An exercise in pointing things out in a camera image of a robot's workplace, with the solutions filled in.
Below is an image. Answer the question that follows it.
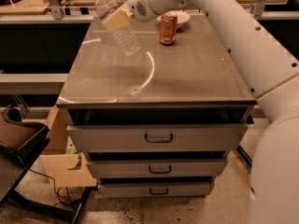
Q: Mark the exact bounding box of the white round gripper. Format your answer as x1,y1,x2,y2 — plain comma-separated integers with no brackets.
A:
102,0,156,32

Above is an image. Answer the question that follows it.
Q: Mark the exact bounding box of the clear plastic water bottle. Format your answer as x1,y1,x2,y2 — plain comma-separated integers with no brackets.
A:
94,0,140,56

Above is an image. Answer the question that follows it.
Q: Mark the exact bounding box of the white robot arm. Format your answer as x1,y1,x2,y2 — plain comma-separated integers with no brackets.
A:
104,0,299,224

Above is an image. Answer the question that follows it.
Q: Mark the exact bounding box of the red soda can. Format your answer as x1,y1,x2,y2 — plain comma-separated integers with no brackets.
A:
159,11,178,45

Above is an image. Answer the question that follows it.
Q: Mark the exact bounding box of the white ceramic bowl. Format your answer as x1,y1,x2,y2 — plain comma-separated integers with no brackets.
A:
157,10,190,30

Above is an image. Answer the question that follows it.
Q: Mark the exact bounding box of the grey drawer cabinet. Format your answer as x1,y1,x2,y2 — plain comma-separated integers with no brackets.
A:
57,15,255,186

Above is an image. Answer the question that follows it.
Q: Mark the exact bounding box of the top grey drawer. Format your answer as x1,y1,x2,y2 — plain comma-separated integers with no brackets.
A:
67,124,248,153

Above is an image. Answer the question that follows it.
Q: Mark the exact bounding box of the grey drawer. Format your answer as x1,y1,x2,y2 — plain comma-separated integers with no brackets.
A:
99,182,214,199
87,159,227,179
67,124,248,153

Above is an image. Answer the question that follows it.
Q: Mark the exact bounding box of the middle grey drawer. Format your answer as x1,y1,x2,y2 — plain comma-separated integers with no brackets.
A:
87,159,227,179

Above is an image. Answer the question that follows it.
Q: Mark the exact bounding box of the dark brown chair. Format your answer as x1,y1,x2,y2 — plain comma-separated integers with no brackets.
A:
0,105,92,224

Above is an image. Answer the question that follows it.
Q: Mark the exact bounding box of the brown cardboard box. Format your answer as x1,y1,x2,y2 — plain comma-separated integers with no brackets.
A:
40,105,97,188

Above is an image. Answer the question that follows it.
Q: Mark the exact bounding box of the bottom grey drawer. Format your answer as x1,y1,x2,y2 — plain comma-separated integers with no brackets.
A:
99,182,214,199

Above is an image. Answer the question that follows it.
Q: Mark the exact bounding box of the black stand leg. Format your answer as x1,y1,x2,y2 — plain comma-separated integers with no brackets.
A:
236,146,252,168

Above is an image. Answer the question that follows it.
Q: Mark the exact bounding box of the grey metal shelf rail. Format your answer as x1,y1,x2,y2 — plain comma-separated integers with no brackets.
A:
0,74,67,94

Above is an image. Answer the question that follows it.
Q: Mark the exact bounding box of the black floor cable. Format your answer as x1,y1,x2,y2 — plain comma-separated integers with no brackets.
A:
29,167,82,208

